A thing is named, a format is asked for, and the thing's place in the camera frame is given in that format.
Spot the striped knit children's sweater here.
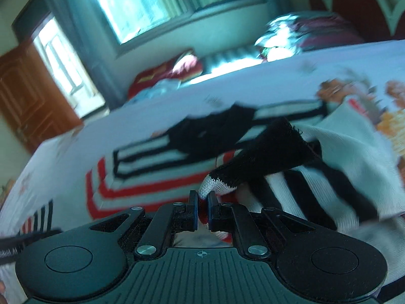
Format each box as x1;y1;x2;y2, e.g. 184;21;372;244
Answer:
17;99;405;244

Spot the light blue cloth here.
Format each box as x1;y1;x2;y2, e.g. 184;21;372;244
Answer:
131;79;181;102

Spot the brown wooden door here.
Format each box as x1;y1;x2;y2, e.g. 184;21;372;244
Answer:
1;39;82;153

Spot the red embroidered pillow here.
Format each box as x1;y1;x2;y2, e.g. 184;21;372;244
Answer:
127;49;203;100

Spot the striped grey white mattress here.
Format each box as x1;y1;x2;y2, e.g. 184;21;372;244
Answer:
200;45;264;76

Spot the folded maroon quilt stack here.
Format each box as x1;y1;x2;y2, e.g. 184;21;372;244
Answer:
255;11;365;62

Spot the floral white bed sheet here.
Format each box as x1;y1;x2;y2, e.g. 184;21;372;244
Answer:
0;39;405;304

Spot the left blue curtain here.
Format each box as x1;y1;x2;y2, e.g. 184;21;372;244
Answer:
45;0;125;110

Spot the red heart-shaped headboard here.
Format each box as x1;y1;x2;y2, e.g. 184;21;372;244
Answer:
308;0;404;43

